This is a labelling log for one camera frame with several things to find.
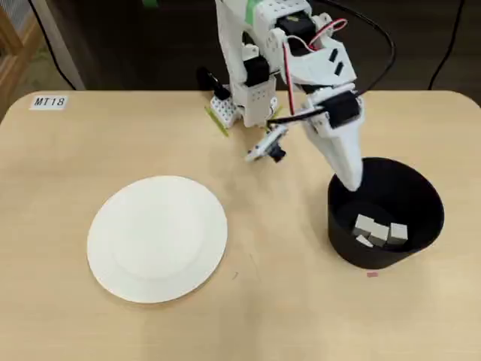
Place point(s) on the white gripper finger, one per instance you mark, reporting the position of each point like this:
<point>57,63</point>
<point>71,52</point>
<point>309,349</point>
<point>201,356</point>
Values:
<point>351,150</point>
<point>330,150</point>

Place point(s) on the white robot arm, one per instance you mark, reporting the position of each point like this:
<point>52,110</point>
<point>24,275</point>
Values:
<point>233,56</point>

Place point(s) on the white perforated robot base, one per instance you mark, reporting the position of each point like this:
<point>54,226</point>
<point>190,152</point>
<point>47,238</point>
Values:
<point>223,111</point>

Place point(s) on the black pot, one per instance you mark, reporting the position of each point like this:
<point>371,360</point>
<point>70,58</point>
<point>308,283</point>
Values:
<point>413,188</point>

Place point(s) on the white round plate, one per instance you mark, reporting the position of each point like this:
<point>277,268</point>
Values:
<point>150,240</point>

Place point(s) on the green tape strip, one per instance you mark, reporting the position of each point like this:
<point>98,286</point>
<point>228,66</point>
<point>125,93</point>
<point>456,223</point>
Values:
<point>274,116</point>
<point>218,122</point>

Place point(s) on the small pink tape piece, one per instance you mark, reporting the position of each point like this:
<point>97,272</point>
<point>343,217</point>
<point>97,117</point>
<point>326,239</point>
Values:
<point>373,275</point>

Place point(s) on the black table clamp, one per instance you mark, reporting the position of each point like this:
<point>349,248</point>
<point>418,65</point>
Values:
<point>214,84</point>

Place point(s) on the green tape piece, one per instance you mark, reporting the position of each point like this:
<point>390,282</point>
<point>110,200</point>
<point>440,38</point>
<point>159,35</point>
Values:
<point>149,2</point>

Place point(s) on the white MT18 label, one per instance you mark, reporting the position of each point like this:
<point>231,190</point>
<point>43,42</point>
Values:
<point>48,102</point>

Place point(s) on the white post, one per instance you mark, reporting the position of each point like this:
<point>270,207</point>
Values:
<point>64,56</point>

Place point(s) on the wooden furniture frame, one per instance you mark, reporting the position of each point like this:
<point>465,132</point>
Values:
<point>15,49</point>

